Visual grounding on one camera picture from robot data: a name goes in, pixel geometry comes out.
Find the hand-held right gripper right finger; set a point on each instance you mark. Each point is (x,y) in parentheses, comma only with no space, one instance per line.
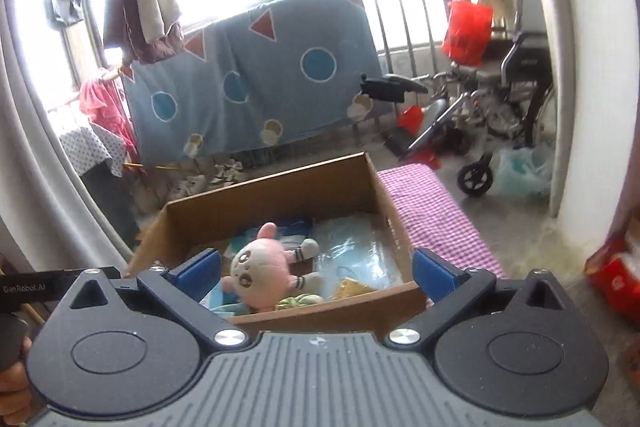
(435,277)

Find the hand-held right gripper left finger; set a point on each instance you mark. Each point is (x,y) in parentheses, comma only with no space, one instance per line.
(200,274)

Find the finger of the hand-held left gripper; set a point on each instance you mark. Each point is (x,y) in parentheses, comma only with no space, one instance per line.
(30,289)

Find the blue paper box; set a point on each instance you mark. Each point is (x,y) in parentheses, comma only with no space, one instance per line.
(220,304)

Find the white and blue zip pouch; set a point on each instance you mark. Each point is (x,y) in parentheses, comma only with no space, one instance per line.
(240,242)

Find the pink plush toy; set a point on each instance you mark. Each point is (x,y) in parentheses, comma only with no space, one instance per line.
(260,272)

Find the clear bag of face masks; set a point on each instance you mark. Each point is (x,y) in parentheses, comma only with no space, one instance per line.
(360,247)

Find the green patterned cloth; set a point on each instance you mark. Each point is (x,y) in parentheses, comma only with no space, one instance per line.
(300,301)

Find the brown cardboard box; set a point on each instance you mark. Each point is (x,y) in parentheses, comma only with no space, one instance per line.
(280,192)

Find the person's left hand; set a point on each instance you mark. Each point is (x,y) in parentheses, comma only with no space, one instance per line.
(12,379)

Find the pink checked tablecloth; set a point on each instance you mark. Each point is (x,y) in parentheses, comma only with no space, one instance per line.
(440,217)

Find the beige platform shoe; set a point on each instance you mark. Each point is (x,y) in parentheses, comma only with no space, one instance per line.
(197,184)
(181,191)

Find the grey curtain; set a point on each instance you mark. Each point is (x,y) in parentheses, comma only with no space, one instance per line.
(50,182)

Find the yellow rod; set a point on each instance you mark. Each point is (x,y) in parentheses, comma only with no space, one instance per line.
(150,166)

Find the hanging white slipper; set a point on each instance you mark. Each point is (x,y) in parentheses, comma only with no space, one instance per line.
(194,146)
(271,132)
(360,107)

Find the pale green plastic bag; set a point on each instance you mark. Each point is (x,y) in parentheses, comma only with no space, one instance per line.
(525,172)

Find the white polka dot cloth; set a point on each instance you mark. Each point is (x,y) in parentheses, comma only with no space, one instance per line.
(85,147)

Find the red and white package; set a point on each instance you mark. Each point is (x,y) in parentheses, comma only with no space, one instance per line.
(615,272)

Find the black padded seat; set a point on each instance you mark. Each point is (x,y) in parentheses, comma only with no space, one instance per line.
(390,87)

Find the red hanging clothes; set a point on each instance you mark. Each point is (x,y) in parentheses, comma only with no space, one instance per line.
(100,102)

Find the blue blanket with circles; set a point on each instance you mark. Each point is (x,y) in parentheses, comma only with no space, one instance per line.
(250,72)

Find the black wheelchair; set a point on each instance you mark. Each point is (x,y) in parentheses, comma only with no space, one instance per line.
(525,57)

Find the red plastic bag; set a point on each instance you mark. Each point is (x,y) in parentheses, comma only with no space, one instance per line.
(467,32)

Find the maroon hanging garment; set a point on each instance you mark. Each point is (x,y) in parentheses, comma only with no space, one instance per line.
(120,7)

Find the grey hanging shorts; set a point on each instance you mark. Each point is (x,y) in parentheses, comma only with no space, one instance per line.
(62,7)

